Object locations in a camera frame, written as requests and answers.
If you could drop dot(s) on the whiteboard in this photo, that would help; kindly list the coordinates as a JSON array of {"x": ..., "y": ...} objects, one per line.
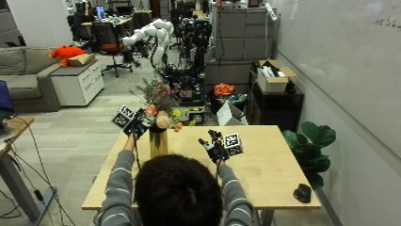
[{"x": 351, "y": 62}]

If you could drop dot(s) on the green leafy potted plant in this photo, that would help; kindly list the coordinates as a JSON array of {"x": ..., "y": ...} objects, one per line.
[{"x": 311, "y": 150}]

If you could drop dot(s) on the person's left hand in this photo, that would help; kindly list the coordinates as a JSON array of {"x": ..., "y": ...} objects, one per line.
[{"x": 136, "y": 127}]

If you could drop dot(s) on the white drawer cabinet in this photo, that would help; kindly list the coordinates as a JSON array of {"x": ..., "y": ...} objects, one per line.
[{"x": 77, "y": 83}]

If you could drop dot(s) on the black shelf cabinet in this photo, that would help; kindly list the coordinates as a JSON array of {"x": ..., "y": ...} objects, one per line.
[{"x": 276, "y": 108}]

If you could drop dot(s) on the white humanoid robot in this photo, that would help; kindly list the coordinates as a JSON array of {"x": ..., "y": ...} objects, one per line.
[{"x": 152, "y": 39}]

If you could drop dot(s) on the open white cardboard box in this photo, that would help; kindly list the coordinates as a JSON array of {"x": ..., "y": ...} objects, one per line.
[{"x": 273, "y": 78}]

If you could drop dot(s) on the the person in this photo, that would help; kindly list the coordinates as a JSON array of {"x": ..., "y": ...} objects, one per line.
[{"x": 177, "y": 194}]

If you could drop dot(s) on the white marker cube glove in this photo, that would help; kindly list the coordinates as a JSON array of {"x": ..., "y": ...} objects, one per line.
[
  {"x": 124, "y": 115},
  {"x": 233, "y": 144}
]

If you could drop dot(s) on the person's right hand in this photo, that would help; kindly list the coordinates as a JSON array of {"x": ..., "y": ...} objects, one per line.
[{"x": 217, "y": 150}]

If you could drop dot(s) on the white marker cube right glove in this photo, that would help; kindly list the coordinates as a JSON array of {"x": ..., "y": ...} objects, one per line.
[{"x": 233, "y": 144}]

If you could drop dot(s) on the black computer mouse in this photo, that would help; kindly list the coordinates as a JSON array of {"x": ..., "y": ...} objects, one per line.
[{"x": 303, "y": 193}]

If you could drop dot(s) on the orange cloth bundle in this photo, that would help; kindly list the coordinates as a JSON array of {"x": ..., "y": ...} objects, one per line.
[{"x": 223, "y": 89}]

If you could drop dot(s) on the grey filing cabinets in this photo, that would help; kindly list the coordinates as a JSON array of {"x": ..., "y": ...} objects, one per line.
[{"x": 244, "y": 34}]

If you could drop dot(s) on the brown paper bag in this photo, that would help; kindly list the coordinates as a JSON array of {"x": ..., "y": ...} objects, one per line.
[{"x": 81, "y": 59}]

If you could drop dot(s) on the laptop with blue screen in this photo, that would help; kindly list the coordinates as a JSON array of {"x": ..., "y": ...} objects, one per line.
[{"x": 4, "y": 99}]

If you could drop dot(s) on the black office chair red seat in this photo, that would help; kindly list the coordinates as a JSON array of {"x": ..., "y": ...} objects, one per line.
[{"x": 109, "y": 42}]

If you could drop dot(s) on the wooden side desk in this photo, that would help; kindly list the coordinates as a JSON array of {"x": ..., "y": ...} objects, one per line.
[{"x": 12, "y": 135}]

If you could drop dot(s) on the black equipment rack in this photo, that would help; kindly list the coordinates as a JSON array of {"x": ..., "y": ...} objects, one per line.
[{"x": 192, "y": 53}]

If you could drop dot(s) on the gold vase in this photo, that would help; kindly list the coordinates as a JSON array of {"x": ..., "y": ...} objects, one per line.
[{"x": 159, "y": 144}]

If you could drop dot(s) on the white marker cube left glove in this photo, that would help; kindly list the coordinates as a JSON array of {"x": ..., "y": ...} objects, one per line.
[{"x": 124, "y": 115}]

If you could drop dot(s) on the mixed flower bouquet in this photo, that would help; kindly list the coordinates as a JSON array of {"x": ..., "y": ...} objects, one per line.
[{"x": 160, "y": 105}]

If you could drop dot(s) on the grey sofa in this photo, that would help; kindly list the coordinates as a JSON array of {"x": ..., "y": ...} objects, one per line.
[{"x": 25, "y": 78}]

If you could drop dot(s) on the orange plush toy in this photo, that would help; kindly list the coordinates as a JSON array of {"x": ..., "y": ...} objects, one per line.
[{"x": 64, "y": 54}]

